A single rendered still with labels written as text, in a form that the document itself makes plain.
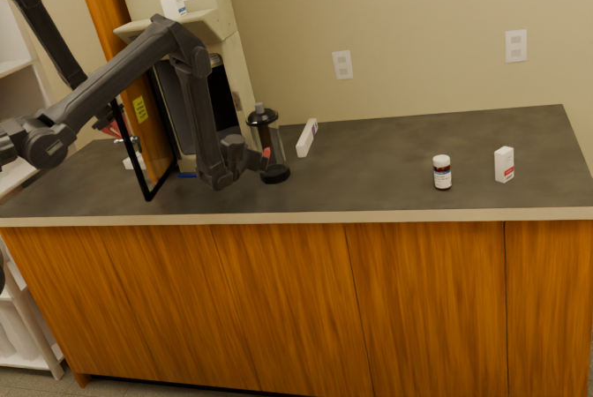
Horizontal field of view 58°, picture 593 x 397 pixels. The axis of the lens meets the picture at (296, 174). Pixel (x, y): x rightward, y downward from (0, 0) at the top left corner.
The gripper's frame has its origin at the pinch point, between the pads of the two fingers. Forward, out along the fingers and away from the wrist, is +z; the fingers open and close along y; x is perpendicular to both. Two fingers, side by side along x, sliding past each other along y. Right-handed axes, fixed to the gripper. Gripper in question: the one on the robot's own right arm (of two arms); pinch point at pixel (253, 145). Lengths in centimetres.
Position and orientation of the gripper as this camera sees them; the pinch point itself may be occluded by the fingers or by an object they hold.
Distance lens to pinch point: 167.4
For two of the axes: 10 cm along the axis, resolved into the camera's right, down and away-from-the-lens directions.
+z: 2.7, -4.5, 8.5
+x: -2.3, 8.3, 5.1
